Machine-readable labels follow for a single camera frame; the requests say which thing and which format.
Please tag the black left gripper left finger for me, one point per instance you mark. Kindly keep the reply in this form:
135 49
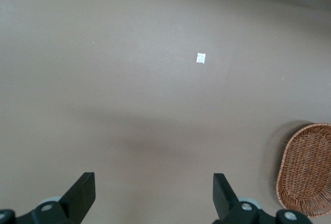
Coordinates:
75 203

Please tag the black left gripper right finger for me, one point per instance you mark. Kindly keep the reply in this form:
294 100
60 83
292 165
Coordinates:
227 208

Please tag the brown wicker basket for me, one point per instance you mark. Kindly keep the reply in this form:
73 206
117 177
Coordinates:
305 169

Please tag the brown table cloth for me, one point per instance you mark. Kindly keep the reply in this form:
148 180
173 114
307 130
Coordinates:
129 79

